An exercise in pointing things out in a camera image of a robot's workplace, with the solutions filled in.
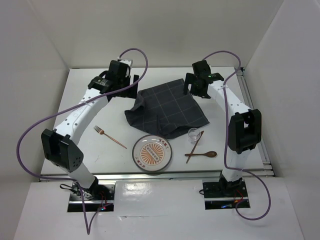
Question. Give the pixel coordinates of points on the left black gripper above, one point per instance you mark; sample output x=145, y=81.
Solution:
x=130, y=92

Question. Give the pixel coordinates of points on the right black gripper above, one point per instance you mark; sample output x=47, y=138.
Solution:
x=190, y=79

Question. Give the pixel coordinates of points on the dark grey checked cloth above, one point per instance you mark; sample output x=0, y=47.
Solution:
x=164, y=110

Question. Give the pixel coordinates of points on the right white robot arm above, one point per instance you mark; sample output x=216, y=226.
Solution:
x=244, y=125

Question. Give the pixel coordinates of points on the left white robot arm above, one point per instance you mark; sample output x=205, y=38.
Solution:
x=60, y=145

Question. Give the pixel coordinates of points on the copper knife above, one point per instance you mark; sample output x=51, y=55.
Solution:
x=195, y=145

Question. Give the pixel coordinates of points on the small clear glass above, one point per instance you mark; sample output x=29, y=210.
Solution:
x=194, y=135

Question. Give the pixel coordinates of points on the copper fork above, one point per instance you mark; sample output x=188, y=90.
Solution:
x=102, y=132

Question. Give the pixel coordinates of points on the patterned ceramic plate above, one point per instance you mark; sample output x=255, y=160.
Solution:
x=152, y=153

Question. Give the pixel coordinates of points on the brown wooden spoon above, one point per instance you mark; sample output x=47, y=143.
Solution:
x=209, y=154

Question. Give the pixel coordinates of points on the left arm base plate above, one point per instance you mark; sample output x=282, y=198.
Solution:
x=104, y=199

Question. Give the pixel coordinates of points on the aluminium frame rail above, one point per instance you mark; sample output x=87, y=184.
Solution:
x=253, y=132

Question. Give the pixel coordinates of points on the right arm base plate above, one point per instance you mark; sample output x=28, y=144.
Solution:
x=215, y=199

